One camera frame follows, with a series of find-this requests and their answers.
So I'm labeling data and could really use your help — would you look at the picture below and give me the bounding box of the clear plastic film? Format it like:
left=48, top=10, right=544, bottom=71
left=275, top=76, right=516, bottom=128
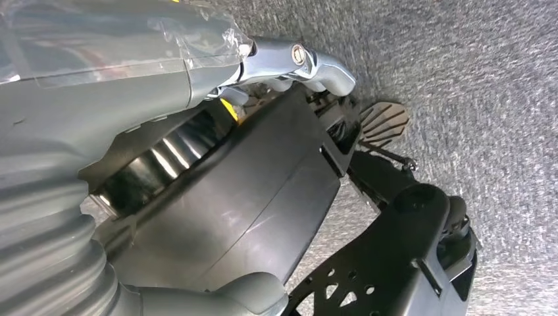
left=0, top=0, right=255, bottom=86

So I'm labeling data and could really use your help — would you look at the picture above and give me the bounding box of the black robot shin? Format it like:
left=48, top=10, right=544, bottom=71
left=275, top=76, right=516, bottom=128
left=283, top=150, right=479, bottom=316

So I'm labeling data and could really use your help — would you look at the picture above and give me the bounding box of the dark grey carpet mat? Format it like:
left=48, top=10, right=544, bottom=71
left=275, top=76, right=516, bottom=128
left=209, top=0, right=558, bottom=316

